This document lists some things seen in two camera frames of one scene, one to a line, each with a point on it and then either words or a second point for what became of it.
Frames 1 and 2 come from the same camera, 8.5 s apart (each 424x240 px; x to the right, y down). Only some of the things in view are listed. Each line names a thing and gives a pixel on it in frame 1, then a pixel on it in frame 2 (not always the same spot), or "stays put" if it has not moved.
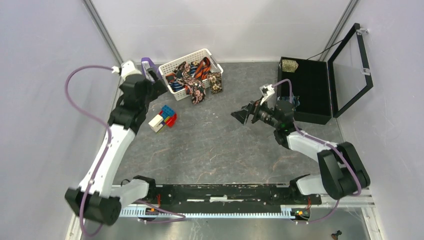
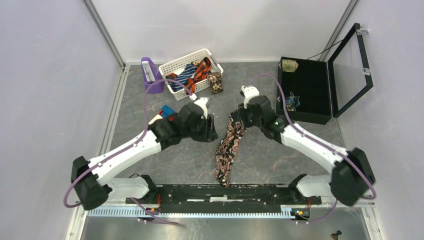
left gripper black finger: (153, 74) to (190, 123)
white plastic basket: (215, 66) stays put
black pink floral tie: (196, 85) to (234, 132)
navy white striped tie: (175, 86) stays put
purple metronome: (147, 64) stays put
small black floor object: (335, 236) stays put
